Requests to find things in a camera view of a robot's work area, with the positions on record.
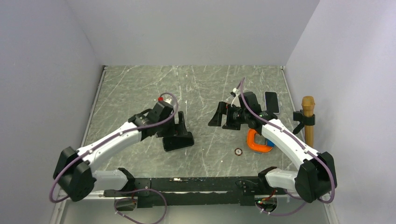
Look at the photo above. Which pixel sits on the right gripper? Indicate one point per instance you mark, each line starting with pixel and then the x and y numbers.
pixel 216 120

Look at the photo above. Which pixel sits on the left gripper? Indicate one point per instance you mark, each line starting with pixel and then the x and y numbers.
pixel 176 129

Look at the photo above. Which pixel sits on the black smartphone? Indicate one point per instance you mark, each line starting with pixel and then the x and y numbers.
pixel 177 142

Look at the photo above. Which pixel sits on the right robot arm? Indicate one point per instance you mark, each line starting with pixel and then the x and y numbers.
pixel 315 175

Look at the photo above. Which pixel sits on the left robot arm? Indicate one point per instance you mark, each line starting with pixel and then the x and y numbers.
pixel 77 171

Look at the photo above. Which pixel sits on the small round brown coin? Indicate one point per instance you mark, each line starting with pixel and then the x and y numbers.
pixel 238 151

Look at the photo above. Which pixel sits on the orange curved toy track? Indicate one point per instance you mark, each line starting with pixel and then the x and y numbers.
pixel 258 148

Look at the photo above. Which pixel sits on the blue toy brick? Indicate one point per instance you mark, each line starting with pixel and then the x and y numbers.
pixel 269 143

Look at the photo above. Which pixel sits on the brown microphone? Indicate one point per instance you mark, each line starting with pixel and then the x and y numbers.
pixel 308 105

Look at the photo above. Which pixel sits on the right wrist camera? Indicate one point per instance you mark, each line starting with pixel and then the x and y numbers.
pixel 235 94

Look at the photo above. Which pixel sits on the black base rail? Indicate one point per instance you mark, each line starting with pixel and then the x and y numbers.
pixel 242 190

